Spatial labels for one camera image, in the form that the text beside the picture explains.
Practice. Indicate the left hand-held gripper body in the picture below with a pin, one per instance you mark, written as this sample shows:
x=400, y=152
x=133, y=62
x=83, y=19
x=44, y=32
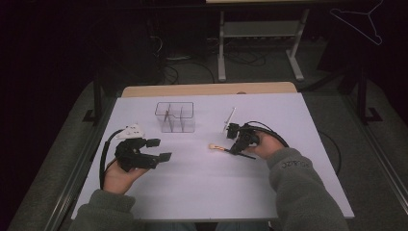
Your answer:
x=131, y=154

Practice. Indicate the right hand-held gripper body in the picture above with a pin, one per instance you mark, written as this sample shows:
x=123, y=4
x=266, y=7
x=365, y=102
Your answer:
x=249, y=136

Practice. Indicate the round-headed makeup brush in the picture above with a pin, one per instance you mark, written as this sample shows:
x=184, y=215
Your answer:
x=213, y=147

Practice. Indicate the thin dark makeup brush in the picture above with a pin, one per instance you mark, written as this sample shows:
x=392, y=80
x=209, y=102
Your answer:
x=167, y=115

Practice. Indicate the clear plastic divided organizer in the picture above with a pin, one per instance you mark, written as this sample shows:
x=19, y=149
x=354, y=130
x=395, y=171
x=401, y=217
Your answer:
x=183, y=123

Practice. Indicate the person's right hand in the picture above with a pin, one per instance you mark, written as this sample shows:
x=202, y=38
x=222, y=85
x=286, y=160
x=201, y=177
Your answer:
x=269, y=144

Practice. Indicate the person's left hand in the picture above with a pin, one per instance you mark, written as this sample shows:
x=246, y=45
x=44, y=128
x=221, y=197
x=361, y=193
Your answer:
x=118, y=181

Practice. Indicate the black metal stand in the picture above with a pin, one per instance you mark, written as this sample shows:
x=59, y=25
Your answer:
x=97, y=102
x=362, y=99

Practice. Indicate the white power strip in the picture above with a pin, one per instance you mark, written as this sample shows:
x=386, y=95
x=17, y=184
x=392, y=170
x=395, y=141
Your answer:
x=178, y=58

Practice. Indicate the white metal desk frame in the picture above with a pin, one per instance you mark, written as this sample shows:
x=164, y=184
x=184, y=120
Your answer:
x=261, y=29

